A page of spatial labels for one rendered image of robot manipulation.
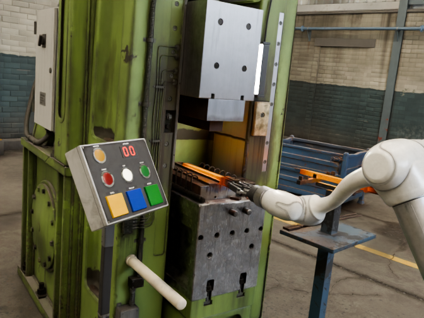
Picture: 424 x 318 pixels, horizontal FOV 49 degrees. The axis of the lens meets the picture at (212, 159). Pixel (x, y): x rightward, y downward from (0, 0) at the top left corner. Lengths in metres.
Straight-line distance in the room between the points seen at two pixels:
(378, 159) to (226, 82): 0.93
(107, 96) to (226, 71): 0.61
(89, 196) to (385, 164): 0.92
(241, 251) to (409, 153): 1.11
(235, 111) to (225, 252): 0.64
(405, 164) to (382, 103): 8.60
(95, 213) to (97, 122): 0.84
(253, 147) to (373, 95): 7.72
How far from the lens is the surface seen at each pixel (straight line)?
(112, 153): 1.68
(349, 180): 1.64
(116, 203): 1.60
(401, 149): 1.34
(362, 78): 10.14
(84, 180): 1.60
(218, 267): 2.18
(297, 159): 5.87
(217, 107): 2.03
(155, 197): 1.75
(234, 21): 2.07
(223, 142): 2.50
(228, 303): 2.32
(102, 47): 2.33
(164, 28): 2.04
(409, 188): 1.34
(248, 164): 2.38
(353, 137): 10.20
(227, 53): 2.04
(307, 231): 2.33
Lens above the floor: 1.47
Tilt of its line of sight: 10 degrees down
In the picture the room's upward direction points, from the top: 5 degrees clockwise
